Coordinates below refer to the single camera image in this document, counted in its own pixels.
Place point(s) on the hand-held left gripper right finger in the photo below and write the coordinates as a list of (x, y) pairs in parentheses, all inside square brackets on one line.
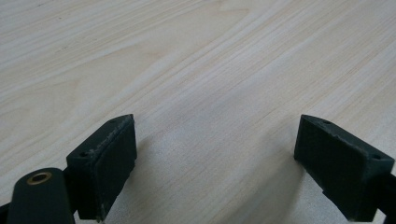
[(339, 165)]

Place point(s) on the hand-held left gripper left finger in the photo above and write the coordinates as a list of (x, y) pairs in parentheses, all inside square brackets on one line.
[(102, 168)]

